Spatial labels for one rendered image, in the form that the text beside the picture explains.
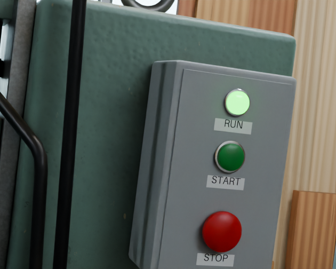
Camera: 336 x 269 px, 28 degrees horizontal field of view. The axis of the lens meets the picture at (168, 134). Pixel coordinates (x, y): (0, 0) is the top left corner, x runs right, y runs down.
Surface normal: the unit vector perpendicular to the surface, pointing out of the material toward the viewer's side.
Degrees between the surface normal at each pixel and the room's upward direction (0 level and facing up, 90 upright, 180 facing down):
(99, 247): 90
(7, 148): 90
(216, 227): 86
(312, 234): 87
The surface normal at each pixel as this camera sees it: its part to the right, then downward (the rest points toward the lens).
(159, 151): -0.94, -0.11
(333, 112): 0.36, 0.04
